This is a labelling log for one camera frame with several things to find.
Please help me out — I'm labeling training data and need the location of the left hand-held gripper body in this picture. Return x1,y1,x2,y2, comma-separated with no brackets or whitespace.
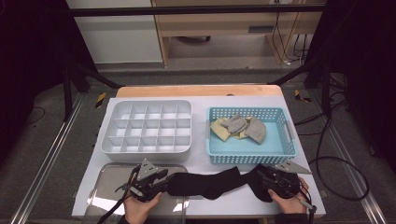
126,158,163,203

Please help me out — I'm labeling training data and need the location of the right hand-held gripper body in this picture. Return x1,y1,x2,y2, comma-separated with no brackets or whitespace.
267,160,313,200

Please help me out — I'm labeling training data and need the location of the black sock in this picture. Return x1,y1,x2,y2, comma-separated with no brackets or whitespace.
244,163,276,203
167,165,250,201

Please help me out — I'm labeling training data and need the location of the white divided storage box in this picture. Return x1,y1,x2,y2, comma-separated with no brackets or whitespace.
100,98,193,163

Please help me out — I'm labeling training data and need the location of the light blue plastic basket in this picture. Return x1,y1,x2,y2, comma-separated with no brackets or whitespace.
205,106,299,166

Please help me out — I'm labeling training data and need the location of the translucent grey box lid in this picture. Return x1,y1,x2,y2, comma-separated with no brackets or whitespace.
83,161,191,224

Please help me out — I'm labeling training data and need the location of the person's right hand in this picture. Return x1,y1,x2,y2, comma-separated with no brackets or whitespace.
268,176,311,215

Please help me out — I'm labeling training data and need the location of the person's left hand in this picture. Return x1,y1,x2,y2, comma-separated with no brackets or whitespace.
123,191,164,224

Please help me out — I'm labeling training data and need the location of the yellow and black tape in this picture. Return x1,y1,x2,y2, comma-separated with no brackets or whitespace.
94,91,107,109
293,89,312,104

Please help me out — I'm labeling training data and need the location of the black metal stand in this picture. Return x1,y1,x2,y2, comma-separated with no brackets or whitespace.
267,59,333,119
60,59,125,122

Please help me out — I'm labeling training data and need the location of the white cabinet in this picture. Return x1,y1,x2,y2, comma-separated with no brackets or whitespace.
64,0,164,65

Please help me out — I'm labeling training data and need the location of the black curtain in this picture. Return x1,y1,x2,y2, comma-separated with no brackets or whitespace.
306,0,396,175
0,0,98,164

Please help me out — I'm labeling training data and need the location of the light wooden desk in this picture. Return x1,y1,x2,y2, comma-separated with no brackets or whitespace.
150,0,328,68

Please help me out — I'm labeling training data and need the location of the black horizontal bar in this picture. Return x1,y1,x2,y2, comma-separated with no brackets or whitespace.
66,4,327,18

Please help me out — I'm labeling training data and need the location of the right hand-held gripper cable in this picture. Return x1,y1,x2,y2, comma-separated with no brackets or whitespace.
298,183,318,224

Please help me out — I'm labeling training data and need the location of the hand-held gripper cable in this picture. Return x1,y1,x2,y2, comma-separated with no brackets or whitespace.
96,164,142,224
298,183,318,224

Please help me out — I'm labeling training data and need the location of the left hand-held gripper cable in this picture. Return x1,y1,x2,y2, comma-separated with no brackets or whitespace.
96,164,142,224

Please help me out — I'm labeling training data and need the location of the aluminium floor rail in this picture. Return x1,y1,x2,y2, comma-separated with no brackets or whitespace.
8,92,86,224
311,90,389,224

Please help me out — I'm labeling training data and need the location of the black looped floor cable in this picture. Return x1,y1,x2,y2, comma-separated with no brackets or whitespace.
309,155,371,202

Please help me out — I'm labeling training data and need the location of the thin black floor cable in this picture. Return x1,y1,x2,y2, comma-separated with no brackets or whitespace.
29,106,47,125

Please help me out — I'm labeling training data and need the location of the black hanging cable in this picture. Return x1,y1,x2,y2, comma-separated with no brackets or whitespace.
271,12,310,64

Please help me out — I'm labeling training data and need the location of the yellow hanging cable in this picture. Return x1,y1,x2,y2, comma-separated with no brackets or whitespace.
279,12,303,65

